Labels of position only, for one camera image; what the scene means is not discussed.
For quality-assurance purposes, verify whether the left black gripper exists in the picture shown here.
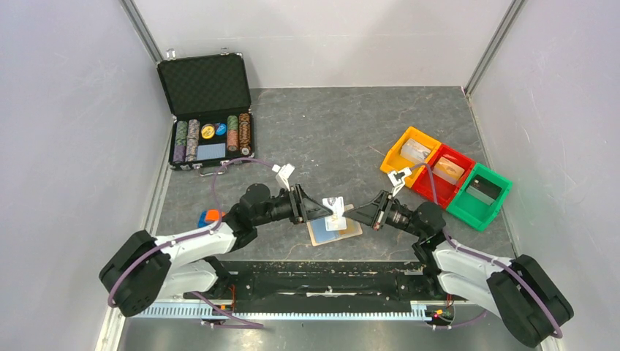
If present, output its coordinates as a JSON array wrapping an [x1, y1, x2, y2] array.
[[253, 183, 332, 226]]

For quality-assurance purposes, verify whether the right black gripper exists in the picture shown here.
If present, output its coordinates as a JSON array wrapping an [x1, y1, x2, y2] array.
[[343, 190, 424, 238]]

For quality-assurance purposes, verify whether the beige leather card holder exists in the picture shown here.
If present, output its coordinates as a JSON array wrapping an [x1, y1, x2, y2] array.
[[307, 217, 363, 246]]

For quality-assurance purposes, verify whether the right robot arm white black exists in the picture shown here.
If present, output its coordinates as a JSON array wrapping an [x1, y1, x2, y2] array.
[[344, 191, 575, 347]]

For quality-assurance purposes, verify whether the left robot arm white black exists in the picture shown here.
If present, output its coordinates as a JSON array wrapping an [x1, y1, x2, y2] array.
[[99, 184, 333, 317]]

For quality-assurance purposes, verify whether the card deck in yellow bin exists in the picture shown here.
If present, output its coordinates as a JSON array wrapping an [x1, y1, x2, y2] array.
[[400, 138, 431, 165]]

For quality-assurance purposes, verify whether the card deck in red bin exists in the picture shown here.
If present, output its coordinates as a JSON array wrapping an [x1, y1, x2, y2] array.
[[432, 156, 465, 185]]

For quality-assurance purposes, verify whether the card deck in green bin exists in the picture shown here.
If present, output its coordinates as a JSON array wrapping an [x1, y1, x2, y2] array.
[[466, 175, 502, 205]]

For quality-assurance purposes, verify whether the blue playing card deck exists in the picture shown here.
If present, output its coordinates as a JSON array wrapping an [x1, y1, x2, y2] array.
[[197, 143, 227, 161]]

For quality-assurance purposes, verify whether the yellow plastic bin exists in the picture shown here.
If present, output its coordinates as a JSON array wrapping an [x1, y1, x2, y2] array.
[[380, 127, 442, 173]]

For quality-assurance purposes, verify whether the brown orange chip stack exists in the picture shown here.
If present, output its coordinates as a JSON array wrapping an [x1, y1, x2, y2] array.
[[238, 113, 252, 156]]

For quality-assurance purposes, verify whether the orange blue toy block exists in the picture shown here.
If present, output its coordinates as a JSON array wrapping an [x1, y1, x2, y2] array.
[[197, 209, 226, 228]]

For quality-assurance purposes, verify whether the green plastic bin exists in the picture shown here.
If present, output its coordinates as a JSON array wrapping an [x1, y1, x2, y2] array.
[[447, 163, 513, 232]]

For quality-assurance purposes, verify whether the green orange chip stack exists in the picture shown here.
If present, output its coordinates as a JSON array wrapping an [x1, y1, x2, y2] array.
[[227, 115, 239, 152]]

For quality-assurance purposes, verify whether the blue dealer button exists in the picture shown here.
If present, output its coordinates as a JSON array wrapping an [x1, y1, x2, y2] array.
[[215, 123, 227, 136]]

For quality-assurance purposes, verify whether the yellow dealer button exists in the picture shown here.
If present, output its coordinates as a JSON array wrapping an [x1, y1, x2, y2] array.
[[200, 124, 216, 140]]

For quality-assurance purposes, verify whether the black poker chip case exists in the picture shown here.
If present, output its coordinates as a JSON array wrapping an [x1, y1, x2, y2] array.
[[156, 52, 256, 170]]

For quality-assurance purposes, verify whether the grey purple chip stack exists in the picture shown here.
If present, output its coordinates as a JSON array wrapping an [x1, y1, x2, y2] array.
[[185, 119, 200, 162]]

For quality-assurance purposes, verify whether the green purple chip stack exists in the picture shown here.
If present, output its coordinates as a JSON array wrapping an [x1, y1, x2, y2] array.
[[173, 121, 189, 163]]

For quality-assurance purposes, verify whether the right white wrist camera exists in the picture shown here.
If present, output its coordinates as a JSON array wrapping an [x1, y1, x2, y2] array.
[[387, 167, 412, 197]]

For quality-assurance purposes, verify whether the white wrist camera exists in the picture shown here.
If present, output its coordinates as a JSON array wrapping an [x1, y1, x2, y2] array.
[[272, 163, 295, 191], [387, 167, 412, 197]]

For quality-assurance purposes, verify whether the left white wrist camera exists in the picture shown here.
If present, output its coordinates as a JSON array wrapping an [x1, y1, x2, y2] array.
[[272, 163, 295, 191]]

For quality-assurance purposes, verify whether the white slotted cable duct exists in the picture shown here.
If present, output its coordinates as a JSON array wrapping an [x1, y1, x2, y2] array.
[[135, 302, 431, 322]]

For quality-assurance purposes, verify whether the right aluminium frame post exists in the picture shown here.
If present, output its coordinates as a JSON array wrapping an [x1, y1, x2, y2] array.
[[463, 0, 526, 99]]

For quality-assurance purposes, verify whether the aluminium frame post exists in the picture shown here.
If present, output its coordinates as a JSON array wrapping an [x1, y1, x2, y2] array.
[[463, 0, 526, 99], [119, 0, 163, 62]]

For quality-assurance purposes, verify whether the left aluminium frame post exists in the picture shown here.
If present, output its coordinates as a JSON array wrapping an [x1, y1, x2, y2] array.
[[119, 0, 163, 62]]

